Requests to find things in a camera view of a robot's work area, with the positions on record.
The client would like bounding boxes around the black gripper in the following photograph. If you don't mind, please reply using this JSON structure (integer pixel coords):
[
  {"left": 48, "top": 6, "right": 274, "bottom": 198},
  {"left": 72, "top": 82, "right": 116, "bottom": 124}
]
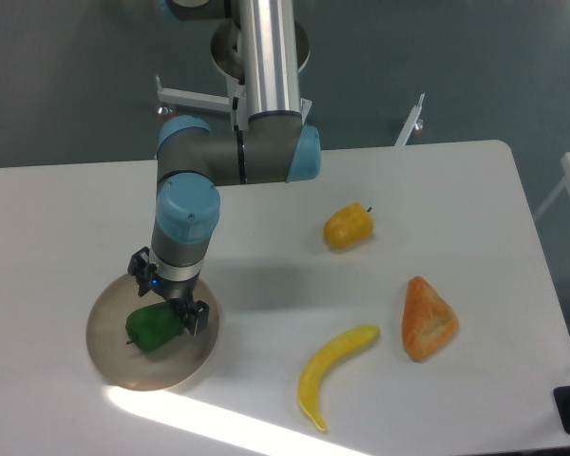
[{"left": 127, "top": 247, "right": 210, "bottom": 336}]

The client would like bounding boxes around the green toy bell pepper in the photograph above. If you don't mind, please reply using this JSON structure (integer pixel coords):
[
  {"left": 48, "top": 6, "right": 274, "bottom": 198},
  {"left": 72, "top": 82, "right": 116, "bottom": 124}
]
[{"left": 125, "top": 302, "right": 182, "bottom": 352}]

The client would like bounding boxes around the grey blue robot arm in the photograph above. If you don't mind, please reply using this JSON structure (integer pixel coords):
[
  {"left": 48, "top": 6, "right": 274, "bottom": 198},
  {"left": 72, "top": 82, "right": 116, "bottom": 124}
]
[{"left": 127, "top": 1, "right": 321, "bottom": 334}]

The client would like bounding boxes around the beige round plate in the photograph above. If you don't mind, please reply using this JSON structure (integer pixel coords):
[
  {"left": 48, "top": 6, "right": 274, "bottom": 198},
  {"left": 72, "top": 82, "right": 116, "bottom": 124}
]
[{"left": 85, "top": 275, "right": 219, "bottom": 391}]

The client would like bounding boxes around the yellow toy bell pepper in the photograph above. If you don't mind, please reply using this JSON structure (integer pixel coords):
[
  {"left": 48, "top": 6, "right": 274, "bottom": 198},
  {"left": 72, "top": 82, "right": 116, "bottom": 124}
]
[{"left": 323, "top": 202, "right": 374, "bottom": 250}]

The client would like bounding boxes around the yellow toy banana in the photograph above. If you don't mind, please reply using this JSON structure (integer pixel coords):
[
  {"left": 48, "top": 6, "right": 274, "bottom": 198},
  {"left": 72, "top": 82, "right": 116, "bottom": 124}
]
[{"left": 296, "top": 324, "right": 381, "bottom": 432}]

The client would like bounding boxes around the orange toy bread wedge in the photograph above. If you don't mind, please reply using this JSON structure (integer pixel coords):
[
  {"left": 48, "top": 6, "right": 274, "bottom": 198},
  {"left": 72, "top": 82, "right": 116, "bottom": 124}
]
[{"left": 402, "top": 275, "right": 460, "bottom": 362}]

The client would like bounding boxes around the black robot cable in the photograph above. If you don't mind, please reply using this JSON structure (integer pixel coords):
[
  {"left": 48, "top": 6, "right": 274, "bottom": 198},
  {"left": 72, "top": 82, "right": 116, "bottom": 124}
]
[{"left": 230, "top": 78, "right": 246, "bottom": 130}]

